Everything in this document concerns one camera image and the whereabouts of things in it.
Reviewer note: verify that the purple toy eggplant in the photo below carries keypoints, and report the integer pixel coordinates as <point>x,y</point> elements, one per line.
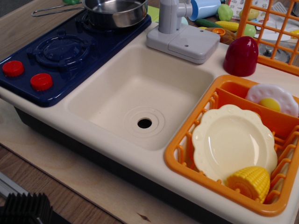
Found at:
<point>71,2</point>

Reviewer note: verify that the cream toy sink unit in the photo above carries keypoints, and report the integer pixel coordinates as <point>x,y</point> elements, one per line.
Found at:
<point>131,108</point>

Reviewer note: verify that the orange dish rack basket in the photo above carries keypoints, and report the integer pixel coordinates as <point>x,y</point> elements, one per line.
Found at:
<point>225,90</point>

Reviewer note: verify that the cream scalloped toy plate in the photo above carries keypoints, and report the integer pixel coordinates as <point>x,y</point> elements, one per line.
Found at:
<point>229,139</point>

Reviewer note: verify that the grey toy faucet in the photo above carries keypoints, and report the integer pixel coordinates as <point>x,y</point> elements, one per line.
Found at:
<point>173,37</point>

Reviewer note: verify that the dark green toy cucumber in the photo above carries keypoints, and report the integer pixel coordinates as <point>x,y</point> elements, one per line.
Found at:
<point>207,23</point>

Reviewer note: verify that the dark red plastic cup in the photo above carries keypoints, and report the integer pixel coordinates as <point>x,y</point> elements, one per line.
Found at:
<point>241,57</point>

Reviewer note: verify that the small orange toy cup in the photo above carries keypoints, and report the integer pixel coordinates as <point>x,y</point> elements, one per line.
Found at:
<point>220,31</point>

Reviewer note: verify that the red stove knob right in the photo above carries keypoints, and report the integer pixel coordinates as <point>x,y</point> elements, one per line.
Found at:
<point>41,82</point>

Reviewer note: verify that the red stove knob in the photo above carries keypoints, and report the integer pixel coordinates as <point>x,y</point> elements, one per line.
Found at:
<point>13,68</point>
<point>41,82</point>

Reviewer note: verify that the dark blue toy stove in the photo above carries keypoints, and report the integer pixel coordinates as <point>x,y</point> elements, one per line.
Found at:
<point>70,53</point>

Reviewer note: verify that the light blue plastic cup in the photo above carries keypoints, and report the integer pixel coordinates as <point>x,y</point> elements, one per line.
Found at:
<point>204,8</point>

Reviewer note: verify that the yellow toy corn cob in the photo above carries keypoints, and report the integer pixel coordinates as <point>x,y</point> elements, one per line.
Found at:
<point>229,25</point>

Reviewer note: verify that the toy fried egg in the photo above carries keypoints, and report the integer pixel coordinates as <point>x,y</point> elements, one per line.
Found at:
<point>273,97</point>

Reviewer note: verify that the light green toy vegetable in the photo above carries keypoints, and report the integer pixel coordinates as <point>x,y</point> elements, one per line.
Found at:
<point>225,13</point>

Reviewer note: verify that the yellow toy corn half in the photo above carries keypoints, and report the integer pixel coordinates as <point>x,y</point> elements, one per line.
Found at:
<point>252,182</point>

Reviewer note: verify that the green toy apple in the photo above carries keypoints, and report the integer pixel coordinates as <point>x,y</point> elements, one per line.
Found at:
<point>249,30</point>

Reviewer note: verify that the red stove knob left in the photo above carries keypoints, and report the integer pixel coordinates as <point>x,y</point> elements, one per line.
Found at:
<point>13,68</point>

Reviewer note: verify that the steel pot lid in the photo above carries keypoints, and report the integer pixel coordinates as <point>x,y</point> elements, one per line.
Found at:
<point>268,51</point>

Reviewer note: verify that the orange plastic grid rack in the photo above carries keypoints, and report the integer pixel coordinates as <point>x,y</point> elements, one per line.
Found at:
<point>276,26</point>

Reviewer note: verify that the black ribbed object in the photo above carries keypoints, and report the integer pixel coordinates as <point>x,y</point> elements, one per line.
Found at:
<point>26,209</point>

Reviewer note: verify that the steel pan with wire handle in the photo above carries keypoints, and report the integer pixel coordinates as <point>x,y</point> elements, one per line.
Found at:
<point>104,14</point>

